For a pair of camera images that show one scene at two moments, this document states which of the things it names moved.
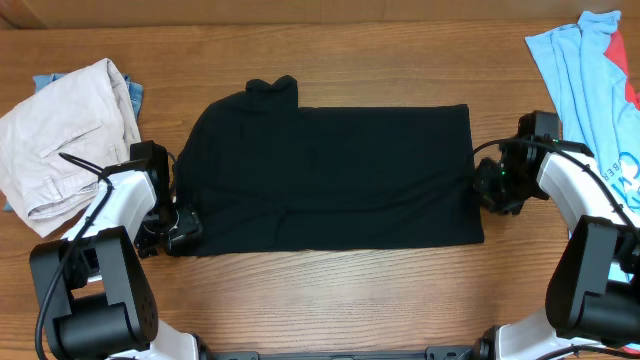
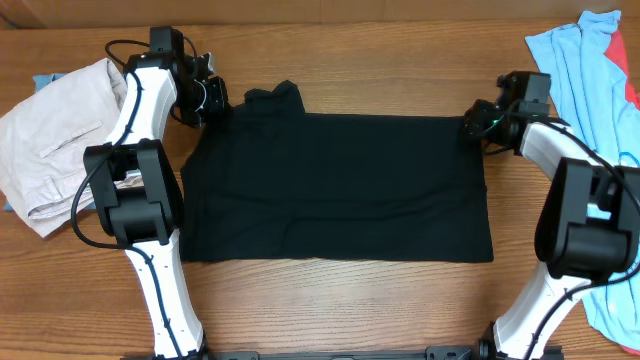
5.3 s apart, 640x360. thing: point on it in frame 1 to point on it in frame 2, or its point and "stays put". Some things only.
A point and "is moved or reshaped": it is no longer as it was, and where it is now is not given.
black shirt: (261, 174) is moved or reshaped
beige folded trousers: (90, 115) stays put
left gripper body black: (168, 224) to (203, 101)
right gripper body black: (504, 187) to (483, 125)
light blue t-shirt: (590, 78) stays put
